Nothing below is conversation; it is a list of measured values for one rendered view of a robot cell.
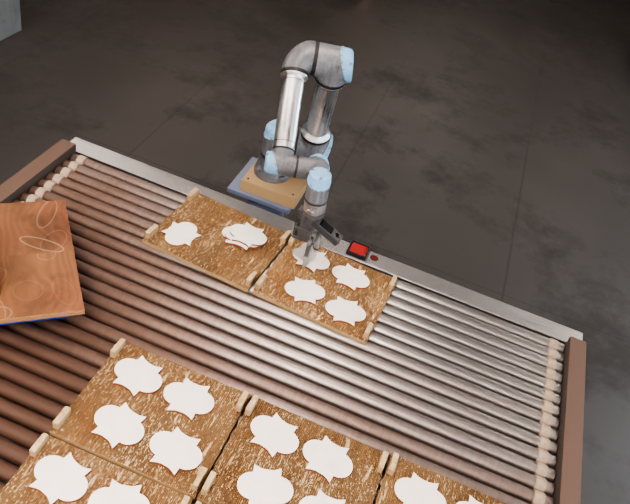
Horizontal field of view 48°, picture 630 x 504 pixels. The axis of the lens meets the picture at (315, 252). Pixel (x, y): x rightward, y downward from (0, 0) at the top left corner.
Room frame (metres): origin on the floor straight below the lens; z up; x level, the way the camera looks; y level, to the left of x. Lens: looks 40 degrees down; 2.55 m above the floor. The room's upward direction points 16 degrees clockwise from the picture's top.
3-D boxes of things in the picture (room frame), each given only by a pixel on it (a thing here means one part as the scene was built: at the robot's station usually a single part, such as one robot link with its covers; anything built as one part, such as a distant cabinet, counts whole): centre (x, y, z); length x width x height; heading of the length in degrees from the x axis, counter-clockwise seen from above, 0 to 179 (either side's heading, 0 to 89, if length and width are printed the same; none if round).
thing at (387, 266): (2.06, 0.02, 0.89); 2.08 x 0.08 x 0.06; 81
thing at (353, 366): (1.54, 0.10, 0.90); 1.95 x 0.05 x 0.05; 81
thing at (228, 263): (1.88, 0.34, 0.93); 0.41 x 0.35 x 0.02; 76
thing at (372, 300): (1.79, -0.07, 0.93); 0.41 x 0.35 x 0.02; 77
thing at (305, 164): (2.00, 0.08, 1.24); 0.11 x 0.11 x 0.08; 9
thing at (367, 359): (1.59, 0.09, 0.90); 1.95 x 0.05 x 0.05; 81
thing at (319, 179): (1.90, 0.05, 1.24); 0.09 x 0.08 x 0.11; 9
